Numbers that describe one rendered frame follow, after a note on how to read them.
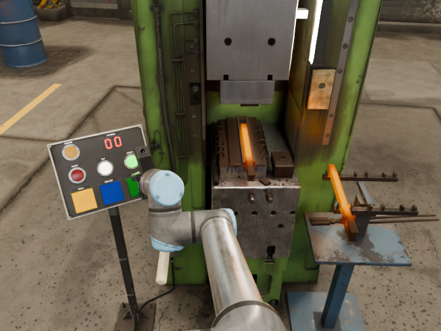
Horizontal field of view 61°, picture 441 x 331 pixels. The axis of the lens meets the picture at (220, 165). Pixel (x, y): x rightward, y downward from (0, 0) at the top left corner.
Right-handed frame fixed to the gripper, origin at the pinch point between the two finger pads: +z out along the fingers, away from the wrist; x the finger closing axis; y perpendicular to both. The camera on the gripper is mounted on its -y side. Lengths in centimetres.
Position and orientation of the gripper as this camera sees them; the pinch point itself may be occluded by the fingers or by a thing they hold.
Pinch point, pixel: (140, 172)
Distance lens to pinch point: 135.7
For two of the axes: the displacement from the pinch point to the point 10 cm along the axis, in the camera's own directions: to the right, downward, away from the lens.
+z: -3.9, -0.4, 9.2
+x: 8.9, -2.5, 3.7
